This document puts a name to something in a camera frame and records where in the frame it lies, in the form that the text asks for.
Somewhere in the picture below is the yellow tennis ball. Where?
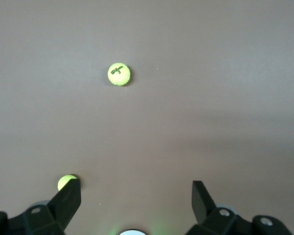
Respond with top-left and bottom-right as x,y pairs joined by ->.
57,174 -> 78,192
107,62 -> 131,87

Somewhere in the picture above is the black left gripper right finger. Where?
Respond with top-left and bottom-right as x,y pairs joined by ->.
186,180 -> 294,235

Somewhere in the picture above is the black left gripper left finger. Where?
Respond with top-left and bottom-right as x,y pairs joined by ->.
0,178 -> 82,235

